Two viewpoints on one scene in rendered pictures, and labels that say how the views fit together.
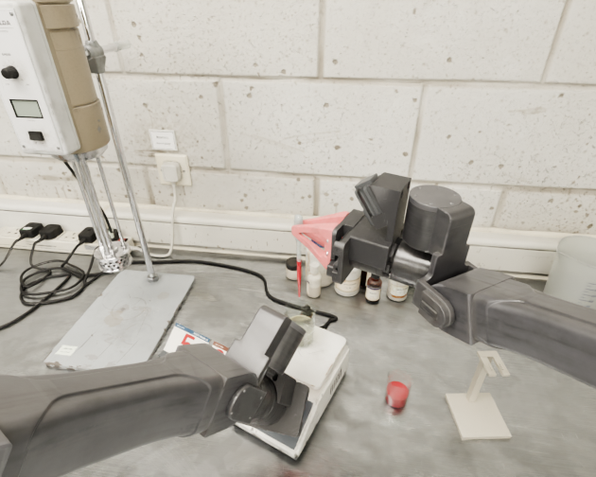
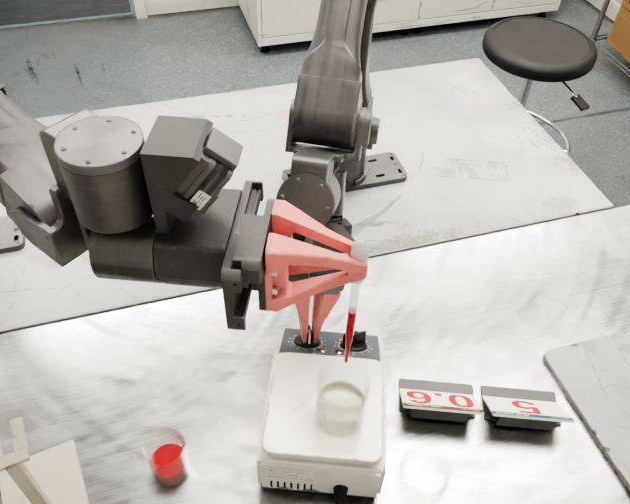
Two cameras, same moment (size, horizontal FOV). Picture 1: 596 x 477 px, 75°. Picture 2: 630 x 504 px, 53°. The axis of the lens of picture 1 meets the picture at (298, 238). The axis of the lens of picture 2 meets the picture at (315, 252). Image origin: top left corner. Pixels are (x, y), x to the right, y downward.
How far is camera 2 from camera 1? 0.77 m
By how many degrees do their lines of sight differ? 97
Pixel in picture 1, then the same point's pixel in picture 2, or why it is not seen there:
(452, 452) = (90, 420)
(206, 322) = (553, 487)
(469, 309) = not seen: hidden behind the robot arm
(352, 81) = not seen: outside the picture
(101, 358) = (614, 352)
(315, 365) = (293, 381)
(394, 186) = (169, 123)
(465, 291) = not seen: hidden behind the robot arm
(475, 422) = (48, 469)
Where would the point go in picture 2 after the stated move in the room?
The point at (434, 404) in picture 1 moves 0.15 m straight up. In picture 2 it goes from (108, 484) to (73, 414)
